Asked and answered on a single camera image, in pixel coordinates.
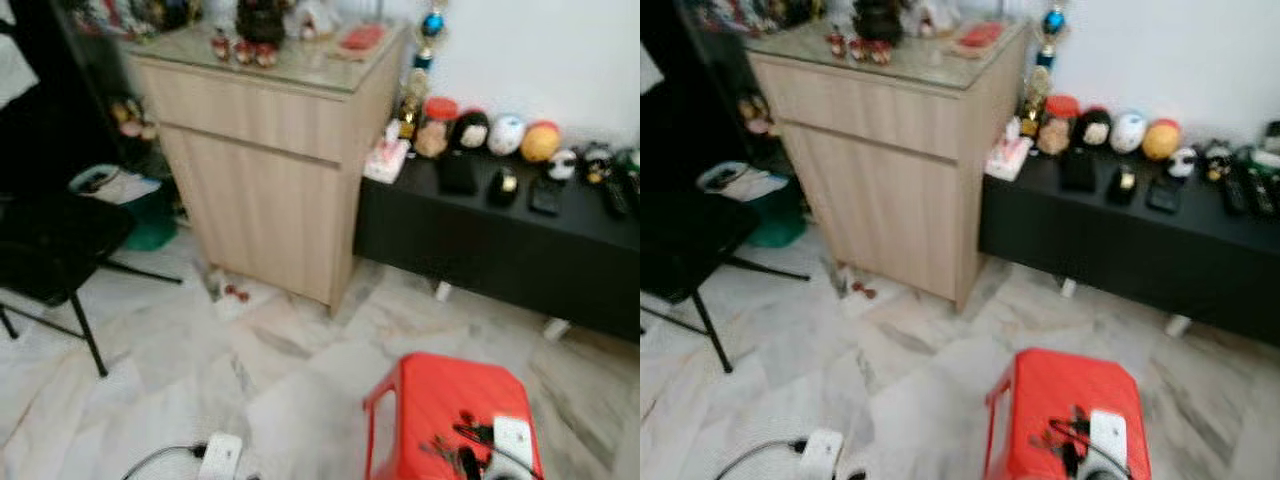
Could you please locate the red plastic stool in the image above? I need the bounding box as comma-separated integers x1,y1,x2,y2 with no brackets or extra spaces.
983,347,1153,480
362,352,546,480

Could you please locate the black low tv console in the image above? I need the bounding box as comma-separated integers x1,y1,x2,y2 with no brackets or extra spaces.
352,150,641,343
978,150,1280,346

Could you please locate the black flat phone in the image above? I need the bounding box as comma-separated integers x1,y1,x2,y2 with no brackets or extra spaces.
1147,177,1183,214
527,177,564,217

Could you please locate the black tape dispenser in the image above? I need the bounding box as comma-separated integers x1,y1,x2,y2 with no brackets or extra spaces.
487,167,519,209
1108,165,1139,207

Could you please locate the black wallet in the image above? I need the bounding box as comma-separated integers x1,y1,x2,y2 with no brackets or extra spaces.
1060,150,1099,193
437,152,479,197

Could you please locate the black folding chair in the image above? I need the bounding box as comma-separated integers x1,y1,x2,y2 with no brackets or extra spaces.
640,190,811,374
0,190,186,379

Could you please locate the pink white tissue pack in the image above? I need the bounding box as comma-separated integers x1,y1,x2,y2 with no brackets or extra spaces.
985,135,1034,181
362,135,413,184

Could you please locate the small black cat figure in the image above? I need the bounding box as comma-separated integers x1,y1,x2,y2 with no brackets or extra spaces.
1200,140,1236,184
580,143,614,186

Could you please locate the yellow round plush figure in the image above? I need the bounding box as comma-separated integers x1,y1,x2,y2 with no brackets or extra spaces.
520,120,563,163
1142,118,1184,161

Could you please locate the white round plush figure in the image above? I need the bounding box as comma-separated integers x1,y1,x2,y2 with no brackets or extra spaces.
1110,111,1149,154
487,115,526,157

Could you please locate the black round plush figure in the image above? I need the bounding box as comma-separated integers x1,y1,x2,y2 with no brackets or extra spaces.
452,110,491,153
1075,107,1114,151

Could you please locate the light wooden cabinet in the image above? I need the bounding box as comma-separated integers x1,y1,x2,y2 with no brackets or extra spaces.
125,22,411,306
745,18,1031,311

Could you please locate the glass jar with red lid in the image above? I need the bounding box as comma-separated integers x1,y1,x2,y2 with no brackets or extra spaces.
413,96,459,159
1037,94,1081,156

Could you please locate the gold trophy figure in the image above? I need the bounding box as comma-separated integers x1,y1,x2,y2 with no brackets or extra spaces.
397,68,431,141
1018,65,1053,138

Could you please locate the green bin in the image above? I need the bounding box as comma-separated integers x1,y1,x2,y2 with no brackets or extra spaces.
120,185,181,251
750,180,806,249

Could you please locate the red box on brown tray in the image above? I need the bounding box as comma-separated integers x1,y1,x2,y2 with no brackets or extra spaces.
335,22,389,59
950,20,1006,58

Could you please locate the blue ball trophy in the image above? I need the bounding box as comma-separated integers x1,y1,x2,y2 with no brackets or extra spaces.
415,0,451,71
1035,0,1069,69

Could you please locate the black teapot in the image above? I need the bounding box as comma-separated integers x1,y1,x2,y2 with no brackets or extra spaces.
853,0,906,46
235,0,289,46

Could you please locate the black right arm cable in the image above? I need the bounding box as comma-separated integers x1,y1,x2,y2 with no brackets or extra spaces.
453,424,541,476
1048,420,1136,476

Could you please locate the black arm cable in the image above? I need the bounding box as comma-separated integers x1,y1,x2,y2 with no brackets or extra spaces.
715,437,809,480
122,443,208,480
1048,420,1136,476
453,424,541,476

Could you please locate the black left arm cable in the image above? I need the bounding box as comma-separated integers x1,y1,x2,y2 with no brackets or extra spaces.
715,437,809,480
122,443,208,480

